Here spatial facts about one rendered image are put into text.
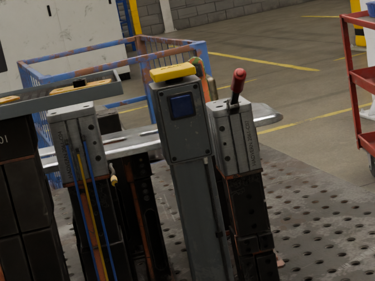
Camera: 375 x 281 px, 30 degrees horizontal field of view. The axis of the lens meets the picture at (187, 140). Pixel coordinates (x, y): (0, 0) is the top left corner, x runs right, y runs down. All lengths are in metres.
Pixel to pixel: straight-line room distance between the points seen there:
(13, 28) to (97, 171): 8.14
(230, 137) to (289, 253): 0.37
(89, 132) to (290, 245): 0.55
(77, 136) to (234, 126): 0.26
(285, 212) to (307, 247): 0.22
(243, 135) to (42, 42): 8.18
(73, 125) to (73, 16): 8.22
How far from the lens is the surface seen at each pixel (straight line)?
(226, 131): 1.16
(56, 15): 9.32
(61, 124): 1.13
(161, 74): 0.97
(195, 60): 1.49
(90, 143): 1.14
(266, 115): 1.31
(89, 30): 9.37
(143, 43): 4.44
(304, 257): 1.43
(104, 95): 0.93
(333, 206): 1.67
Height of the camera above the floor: 1.29
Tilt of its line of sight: 14 degrees down
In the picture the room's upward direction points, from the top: 11 degrees counter-clockwise
